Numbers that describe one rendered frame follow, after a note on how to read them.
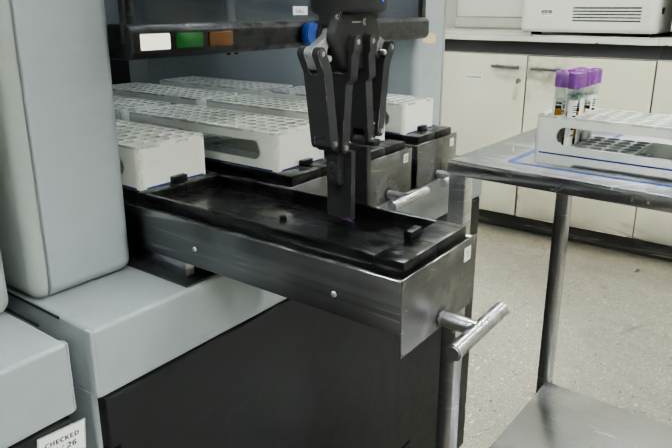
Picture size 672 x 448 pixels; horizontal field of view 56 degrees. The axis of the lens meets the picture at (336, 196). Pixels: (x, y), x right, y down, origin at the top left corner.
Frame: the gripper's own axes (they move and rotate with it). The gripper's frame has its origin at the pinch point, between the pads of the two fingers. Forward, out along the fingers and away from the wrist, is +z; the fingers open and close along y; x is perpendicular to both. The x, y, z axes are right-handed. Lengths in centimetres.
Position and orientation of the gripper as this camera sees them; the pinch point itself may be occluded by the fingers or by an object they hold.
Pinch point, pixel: (349, 180)
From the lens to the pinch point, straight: 65.4
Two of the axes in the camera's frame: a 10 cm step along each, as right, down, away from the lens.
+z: 0.0, 9.6, 2.9
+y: -6.0, 2.3, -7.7
